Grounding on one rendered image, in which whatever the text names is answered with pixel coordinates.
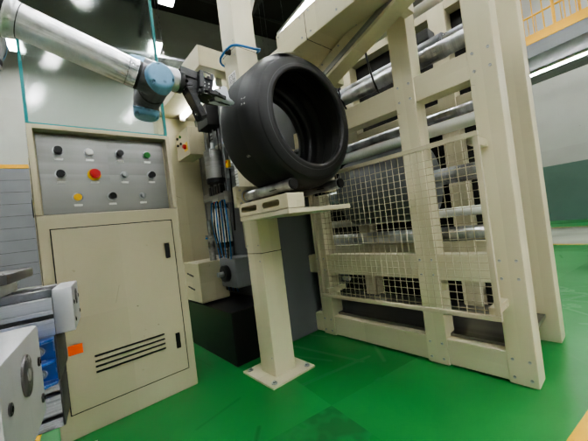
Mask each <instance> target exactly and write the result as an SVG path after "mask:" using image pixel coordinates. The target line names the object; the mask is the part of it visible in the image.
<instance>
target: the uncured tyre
mask: <svg viewBox="0 0 588 441"><path fill-rule="evenodd" d="M228 95H229V98H230V99H231V100H233V101H234V105H231V106H222V107H221V112H220V130H221V135H222V139H223V143H224V145H225V148H226V150H227V154H228V155H229V157H230V159H231V161H232V162H233V164H234V166H235V167H236V169H237V170H238V171H239V172H240V174H241V175H242V176H243V177H244V178H245V179H246V180H248V181H249V182H250V183H251V184H253V185H254V186H256V187H258V188H260V187H263V186H268V185H271V184H274V183H276V182H280V181H283V180H286V179H291V178H295V179H296V180H297V182H298V186H297V188H296V189H293V190H290V191H287V192H280V193H278V194H283V193H297V192H301V191H304V190H308V189H312V188H315V187H318V186H322V185H323V184H324V183H326V182H327V181H329V180H330V179H332V178H333V177H334V176H335V175H336V174H337V172H338V171H339V169H340V167H341V166H342V164H343V161H344V158H345V155H346V152H347V145H348V124H347V116H346V112H345V109H344V106H343V104H342V101H341V99H340V96H339V94H338V92H337V91H336V89H335V87H334V86H333V84H332V83H331V82H330V80H329V79H328V78H327V77H326V75H325V74H324V73H323V72H322V71H321V70H320V69H318V68H317V67H316V66H314V65H313V64H312V63H311V62H309V61H307V60H305V59H302V58H300V57H298V56H297V55H294V54H290V53H276V54H272V55H270V56H267V57H264V58H262V59H260V60H259V61H257V62H256V63H255V64H254V65H253V66H252V67H251V68H250V69H249V70H248V71H247V72H246V73H245V74H243V75H242V76H241V77H240V78H239V79H238V80H237V81H235V82H234V84H233V85H232V86H231V87H230V89H229V90H228ZM244 95H246V105H245V106H242V107H241V97H242V96H244ZM273 102H274V103H275V104H276V105H277V106H278V107H280V108H281V109H282V110H283V111H284V112H285V113H286V115H287V116H288V117H289V118H290V120H291V122H292V123H293V126H294V128H295V130H296V132H297V139H298V148H299V149H298V155H297V154H296V153H295V152H294V151H293V150H292V149H291V148H290V147H289V145H288V144H287V143H286V142H285V141H284V138H283V137H282V135H281V133H280V130H279V128H278V127H277V122H276V118H275V115H274V109H273ZM247 153H249V154H250V156H251V157H252V158H251V159H247V157H246V156H245V154H247Z"/></svg>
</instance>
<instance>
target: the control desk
mask: <svg viewBox="0 0 588 441"><path fill-rule="evenodd" d="M25 130H26V139H27V147H28V155H29V157H28V165H29V173H30V181H31V196H32V200H31V207H32V214H33V218H34V219H35V227H36V235H37V242H38V257H39V265H40V272H41V280H42V286H46V285H51V284H60V283H64V282H70V281H77V287H78V293H79V302H80V320H79V323H78V325H77V327H76V329H75V330H73V331H70V332H65V335H66V350H67V348H68V347H70V346H73V345H77V344H80V343H82V345H83V353H78V354H76V355H72V356H68V350H67V358H68V359H67V362H66V374H67V382H68V390H69V398H70V409H69V412H68V417H67V420H66V424H65V425H64V426H62V427H59V428H60V436H61V441H74V440H76V439H78V438H81V437H83V436H85V435H87V434H89V433H91V432H93V431H96V430H99V429H100V428H102V427H104V426H106V425H108V424H112V423H113V422H115V421H117V420H120V419H122V418H124V417H126V416H128V415H131V414H133V413H135V412H137V411H139V410H142V409H144V408H146V407H148V406H150V405H152V404H154V403H157V402H159V401H161V400H164V399H165V398H167V397H169V396H172V395H175V394H177V393H178V392H180V391H182V390H184V389H188V388H190V387H191V386H193V385H196V384H198V376H197V369H196V362H195V354H194V347H193V333H192V326H191V319H190V311H189V304H188V296H187V288H186V275H185V267H184V260H183V253H182V246H181V238H180V231H179V217H178V209H177V201H176V193H175V185H174V178H173V171H172V157H171V150H170V143H169V137H168V136H157V135H147V134H138V133H129V132H120V131H110V130H101V129H83V128H74V127H65V126H55V125H46V124H36V123H28V122H26V123H25Z"/></svg>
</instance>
